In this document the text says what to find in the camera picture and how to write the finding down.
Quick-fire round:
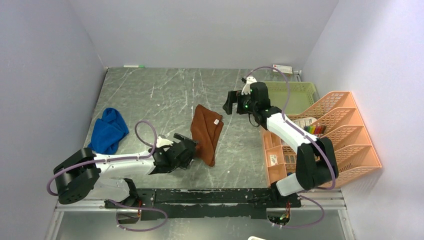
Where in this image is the green plastic basket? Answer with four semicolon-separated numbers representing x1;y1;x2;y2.
264;81;319;115

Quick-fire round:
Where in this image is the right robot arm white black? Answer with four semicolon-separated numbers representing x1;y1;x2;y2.
222;82;339;207

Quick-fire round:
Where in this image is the coloured marker set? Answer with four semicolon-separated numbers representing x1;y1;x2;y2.
303;125;327;135

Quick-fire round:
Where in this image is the white green marker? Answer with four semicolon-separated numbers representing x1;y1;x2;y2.
123;64;145;69

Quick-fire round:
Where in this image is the purple cable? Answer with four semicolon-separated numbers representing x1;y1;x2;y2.
46;119;169;233
245;66;337;229

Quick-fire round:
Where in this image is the brown towel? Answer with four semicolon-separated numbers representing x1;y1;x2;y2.
190;104;224;167

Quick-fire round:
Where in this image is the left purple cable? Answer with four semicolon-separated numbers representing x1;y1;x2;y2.
46;119;169;233

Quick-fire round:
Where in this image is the orange file organizer rack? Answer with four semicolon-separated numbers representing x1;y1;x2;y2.
288;91;382;188

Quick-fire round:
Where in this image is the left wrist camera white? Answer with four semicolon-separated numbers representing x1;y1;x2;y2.
156;135;174;148

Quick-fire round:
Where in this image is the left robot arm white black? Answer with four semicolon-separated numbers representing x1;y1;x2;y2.
53;133;198;208

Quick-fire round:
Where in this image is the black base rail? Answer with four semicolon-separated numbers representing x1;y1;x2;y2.
120;188;301;221

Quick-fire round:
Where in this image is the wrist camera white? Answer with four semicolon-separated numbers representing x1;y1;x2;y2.
241;75;257;95
156;135;174;148

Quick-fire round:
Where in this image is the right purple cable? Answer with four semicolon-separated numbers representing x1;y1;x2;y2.
245;66;337;229

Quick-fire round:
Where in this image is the white red box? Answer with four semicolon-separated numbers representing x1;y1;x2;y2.
272;64;293;75

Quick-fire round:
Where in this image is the blue towel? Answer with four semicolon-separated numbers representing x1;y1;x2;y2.
88;107;129;155

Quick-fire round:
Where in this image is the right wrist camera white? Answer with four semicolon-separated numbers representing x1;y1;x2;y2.
241;75;257;95

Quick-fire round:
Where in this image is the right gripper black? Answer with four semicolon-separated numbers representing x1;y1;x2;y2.
222;90;257;115

